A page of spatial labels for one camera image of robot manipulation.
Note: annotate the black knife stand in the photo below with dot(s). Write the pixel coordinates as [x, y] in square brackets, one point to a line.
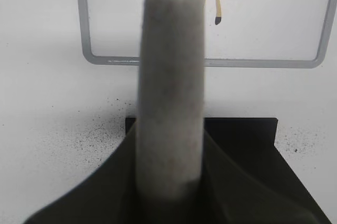
[242, 133]

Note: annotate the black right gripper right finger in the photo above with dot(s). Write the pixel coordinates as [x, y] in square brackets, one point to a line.
[232, 194]

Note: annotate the white cutting board grey rim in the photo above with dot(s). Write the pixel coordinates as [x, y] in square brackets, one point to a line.
[288, 34]

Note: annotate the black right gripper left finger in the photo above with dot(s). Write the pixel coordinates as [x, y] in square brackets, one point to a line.
[108, 195]

